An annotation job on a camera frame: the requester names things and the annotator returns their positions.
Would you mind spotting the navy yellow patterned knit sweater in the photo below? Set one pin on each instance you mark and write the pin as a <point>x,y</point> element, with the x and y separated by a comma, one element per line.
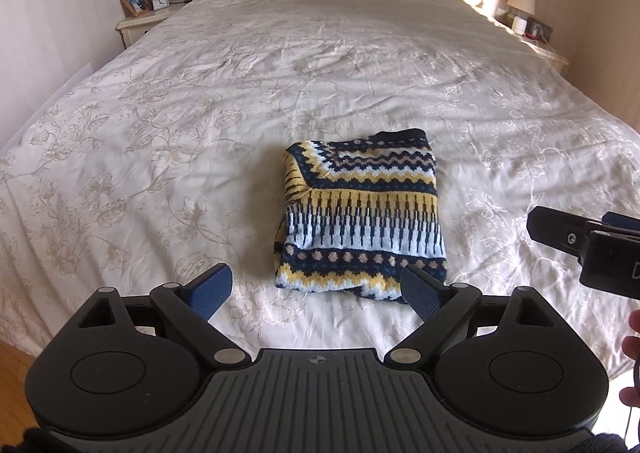
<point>360,213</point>

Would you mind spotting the wooden photo frame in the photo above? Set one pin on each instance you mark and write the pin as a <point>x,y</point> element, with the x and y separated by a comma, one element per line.
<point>135,4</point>

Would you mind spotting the dark photo frame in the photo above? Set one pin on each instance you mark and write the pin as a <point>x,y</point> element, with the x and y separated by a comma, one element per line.
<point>541,29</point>

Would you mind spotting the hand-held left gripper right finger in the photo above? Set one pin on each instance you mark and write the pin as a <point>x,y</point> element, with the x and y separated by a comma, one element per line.
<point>422,293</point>

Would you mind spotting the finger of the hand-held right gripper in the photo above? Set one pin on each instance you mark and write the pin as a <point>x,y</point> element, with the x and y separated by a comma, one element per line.
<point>555,228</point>
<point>622,222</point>

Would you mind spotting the dark fuzzy cloth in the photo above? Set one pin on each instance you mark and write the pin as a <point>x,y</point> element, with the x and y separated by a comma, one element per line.
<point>602,444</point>
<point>42,440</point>

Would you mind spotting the cream nightstand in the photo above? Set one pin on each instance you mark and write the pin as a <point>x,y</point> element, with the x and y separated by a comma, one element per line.
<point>542,50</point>
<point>142,25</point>

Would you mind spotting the person's right hand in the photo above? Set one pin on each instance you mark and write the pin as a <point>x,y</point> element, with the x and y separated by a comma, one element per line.
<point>631,333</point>

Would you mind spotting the small white jar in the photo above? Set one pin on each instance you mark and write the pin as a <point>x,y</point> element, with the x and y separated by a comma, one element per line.
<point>520,25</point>

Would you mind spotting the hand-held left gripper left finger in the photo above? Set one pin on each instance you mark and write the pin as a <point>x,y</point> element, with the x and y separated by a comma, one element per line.
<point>212,290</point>

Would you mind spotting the small white alarm clock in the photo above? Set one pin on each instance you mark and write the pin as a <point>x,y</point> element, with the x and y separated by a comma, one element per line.
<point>160,3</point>

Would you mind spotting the bed with white floral bedspread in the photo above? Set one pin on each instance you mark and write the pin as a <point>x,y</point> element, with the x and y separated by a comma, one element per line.
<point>300,73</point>

